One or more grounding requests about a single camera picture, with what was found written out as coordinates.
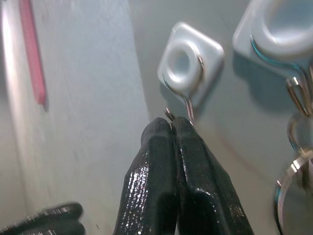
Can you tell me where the large silver key ring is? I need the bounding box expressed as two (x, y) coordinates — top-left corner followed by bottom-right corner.
(272, 111), (313, 235)

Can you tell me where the white square wall hook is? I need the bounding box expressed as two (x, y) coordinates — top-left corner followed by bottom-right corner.
(157, 21), (225, 126)
(232, 0), (313, 116)

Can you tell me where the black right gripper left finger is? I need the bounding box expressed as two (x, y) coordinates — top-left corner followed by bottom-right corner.
(116, 117), (179, 235)

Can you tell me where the pink strip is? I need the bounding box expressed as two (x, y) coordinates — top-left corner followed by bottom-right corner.
(19, 0), (49, 113)

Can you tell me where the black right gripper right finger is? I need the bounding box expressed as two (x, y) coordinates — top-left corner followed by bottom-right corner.
(172, 116), (255, 235)

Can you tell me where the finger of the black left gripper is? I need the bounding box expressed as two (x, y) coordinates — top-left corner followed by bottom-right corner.
(23, 202), (84, 222)
(0, 218), (86, 235)

